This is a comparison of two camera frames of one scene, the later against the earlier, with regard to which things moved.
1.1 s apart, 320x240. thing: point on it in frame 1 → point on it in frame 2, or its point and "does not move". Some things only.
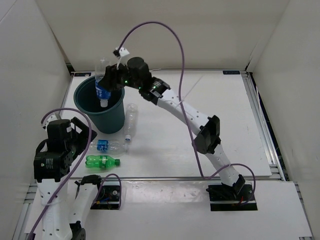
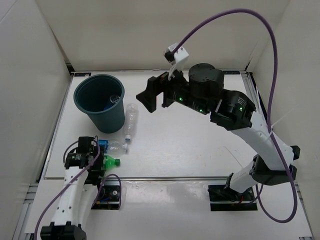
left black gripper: x=83 y=135 → x=99 y=171
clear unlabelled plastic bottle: x=131 y=120 does not move
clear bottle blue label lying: x=104 y=145 does not move
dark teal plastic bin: x=109 y=119 does not move
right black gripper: x=112 y=74 → x=149 y=97
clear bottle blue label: x=102 y=94 → x=113 y=99
